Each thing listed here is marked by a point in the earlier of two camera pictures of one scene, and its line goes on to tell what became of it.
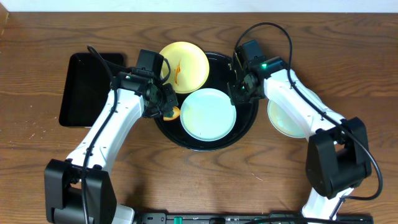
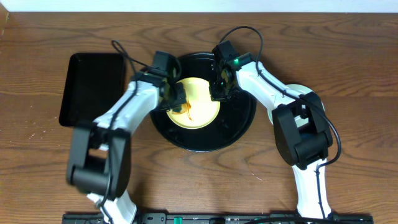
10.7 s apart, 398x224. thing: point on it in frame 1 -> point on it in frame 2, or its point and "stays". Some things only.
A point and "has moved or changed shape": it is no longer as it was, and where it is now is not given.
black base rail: [246, 218] stays
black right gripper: [236, 98] -> [215, 94]
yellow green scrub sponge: [171, 115] -> [185, 107]
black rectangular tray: [86, 88] stays
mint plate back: [208, 114] has moved or changed shape
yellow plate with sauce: [189, 66] -> [203, 111]
